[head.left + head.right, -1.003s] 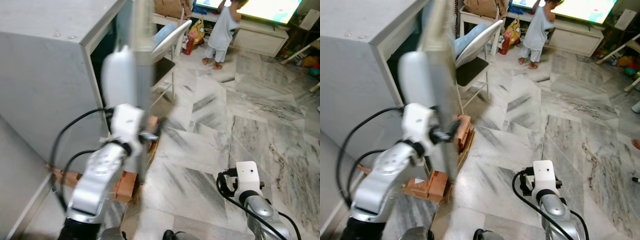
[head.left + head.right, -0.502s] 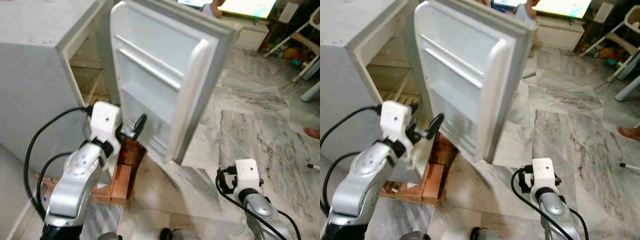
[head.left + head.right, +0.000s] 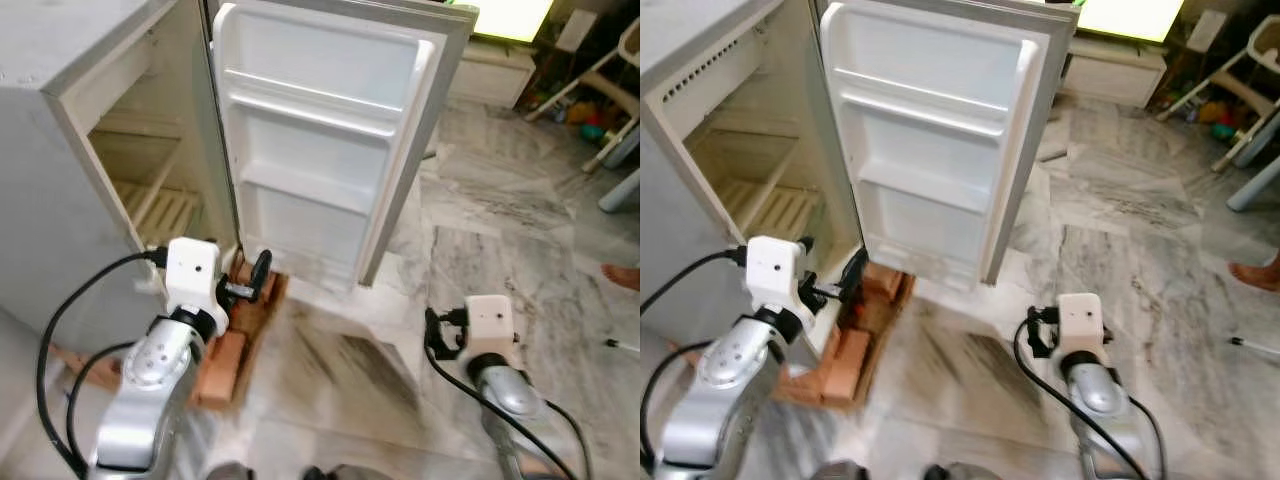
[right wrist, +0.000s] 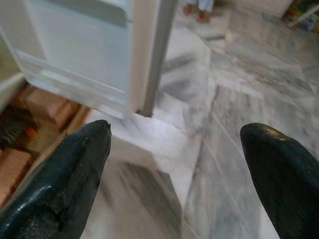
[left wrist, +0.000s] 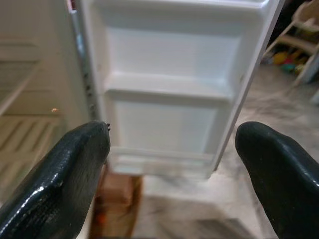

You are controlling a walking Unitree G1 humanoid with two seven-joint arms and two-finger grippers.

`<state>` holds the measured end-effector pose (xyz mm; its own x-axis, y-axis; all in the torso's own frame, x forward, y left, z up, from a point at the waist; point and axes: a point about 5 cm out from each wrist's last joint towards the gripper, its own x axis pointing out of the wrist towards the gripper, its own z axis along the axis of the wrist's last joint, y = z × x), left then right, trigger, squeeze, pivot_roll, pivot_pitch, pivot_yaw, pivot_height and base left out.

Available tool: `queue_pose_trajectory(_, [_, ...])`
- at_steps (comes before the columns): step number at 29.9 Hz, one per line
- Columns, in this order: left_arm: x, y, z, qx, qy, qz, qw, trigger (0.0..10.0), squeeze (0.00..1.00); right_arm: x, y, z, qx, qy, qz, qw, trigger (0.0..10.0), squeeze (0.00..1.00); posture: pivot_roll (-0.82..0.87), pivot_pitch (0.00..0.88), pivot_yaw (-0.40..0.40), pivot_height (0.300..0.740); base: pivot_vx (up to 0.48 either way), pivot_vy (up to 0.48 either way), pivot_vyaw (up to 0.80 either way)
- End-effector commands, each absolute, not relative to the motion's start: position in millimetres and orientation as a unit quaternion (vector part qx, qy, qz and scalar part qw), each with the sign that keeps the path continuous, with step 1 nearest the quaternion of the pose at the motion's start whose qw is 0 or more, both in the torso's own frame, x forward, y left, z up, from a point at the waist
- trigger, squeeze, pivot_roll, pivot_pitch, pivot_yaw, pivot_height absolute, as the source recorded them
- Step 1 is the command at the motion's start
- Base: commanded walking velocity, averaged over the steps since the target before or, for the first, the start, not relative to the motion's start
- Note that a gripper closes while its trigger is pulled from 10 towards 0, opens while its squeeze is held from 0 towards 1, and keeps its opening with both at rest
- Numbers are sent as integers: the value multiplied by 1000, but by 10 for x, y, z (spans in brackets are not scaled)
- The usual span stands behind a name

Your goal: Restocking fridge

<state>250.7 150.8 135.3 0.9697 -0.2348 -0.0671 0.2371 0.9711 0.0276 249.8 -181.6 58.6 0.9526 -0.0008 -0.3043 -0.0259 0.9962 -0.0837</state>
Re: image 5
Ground red brick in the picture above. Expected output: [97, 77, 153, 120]
[99, 171, 135, 207]

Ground brown wooden board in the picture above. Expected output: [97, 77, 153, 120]
[89, 169, 145, 239]

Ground white high chair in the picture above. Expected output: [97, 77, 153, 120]
[261, 0, 319, 88]

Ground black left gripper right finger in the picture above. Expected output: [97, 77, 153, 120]
[235, 121, 319, 239]

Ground colourful toys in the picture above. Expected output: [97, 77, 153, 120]
[273, 49, 310, 73]

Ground white small fridge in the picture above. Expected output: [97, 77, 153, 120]
[0, 0, 100, 200]

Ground white fridge door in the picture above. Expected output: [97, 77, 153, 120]
[79, 0, 285, 180]

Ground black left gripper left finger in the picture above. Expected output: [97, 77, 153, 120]
[0, 120, 112, 239]

